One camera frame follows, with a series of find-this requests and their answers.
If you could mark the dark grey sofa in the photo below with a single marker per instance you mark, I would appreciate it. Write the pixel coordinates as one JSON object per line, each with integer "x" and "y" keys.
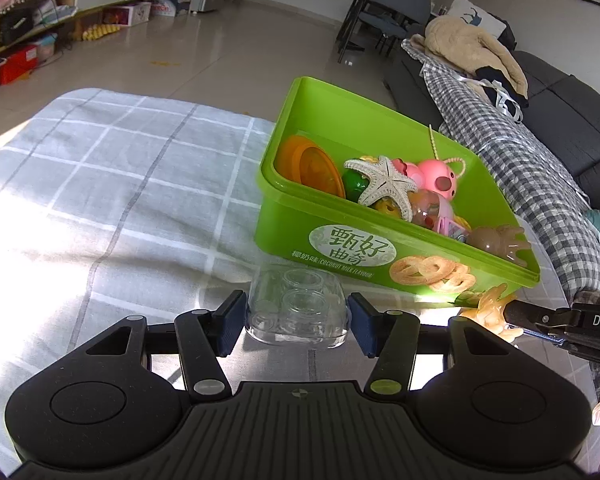
{"x": 561, "y": 111}

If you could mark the clear pink capsule ball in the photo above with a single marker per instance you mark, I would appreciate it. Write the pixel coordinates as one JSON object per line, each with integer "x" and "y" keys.
{"x": 429, "y": 208}

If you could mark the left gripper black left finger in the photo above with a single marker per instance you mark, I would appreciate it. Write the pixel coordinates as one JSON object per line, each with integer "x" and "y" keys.
{"x": 203, "y": 337}

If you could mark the green plastic cookie box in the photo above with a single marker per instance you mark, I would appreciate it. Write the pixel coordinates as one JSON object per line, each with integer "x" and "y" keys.
{"x": 374, "y": 243}

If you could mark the orange plastic toy plate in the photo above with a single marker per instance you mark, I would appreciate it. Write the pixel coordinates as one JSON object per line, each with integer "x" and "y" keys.
{"x": 300, "y": 160}

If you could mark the tan rubber hand toy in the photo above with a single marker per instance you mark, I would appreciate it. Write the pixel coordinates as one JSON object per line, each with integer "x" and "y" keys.
{"x": 490, "y": 313}
{"x": 503, "y": 241}

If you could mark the beige fleece blanket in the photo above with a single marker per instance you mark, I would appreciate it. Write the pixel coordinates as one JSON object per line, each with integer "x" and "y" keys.
{"x": 470, "y": 47}

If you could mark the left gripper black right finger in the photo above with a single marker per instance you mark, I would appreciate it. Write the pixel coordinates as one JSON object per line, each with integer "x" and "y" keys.
{"x": 389, "y": 337}

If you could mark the white deer cushion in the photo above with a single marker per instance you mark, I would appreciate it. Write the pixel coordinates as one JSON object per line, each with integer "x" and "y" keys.
{"x": 475, "y": 16}

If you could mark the dark blue chair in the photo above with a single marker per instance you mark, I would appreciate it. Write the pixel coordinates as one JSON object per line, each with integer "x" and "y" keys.
{"x": 391, "y": 18}

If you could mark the grey checked table cloth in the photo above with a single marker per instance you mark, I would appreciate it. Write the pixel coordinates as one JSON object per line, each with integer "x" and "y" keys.
{"x": 117, "y": 214}

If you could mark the pink toy pig figure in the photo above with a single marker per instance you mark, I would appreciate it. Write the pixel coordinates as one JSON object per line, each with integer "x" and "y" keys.
{"x": 430, "y": 175}

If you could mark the grey plaid blanket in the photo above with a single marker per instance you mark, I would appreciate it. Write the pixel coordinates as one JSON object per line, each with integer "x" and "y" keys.
{"x": 532, "y": 180}

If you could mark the pink card box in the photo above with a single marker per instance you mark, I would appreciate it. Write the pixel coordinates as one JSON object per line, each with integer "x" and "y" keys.
{"x": 449, "y": 228}

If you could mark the clear plastic case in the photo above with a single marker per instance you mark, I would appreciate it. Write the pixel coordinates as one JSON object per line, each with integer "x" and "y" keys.
{"x": 297, "y": 305}

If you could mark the yellow toy corn cob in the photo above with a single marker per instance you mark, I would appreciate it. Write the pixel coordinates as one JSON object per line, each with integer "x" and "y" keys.
{"x": 354, "y": 184}

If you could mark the beige starfish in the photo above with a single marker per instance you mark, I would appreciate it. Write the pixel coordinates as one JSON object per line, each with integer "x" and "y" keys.
{"x": 385, "y": 182}

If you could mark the red storage box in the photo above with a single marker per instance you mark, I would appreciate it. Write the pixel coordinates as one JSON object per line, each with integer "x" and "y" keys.
{"x": 19, "y": 63}

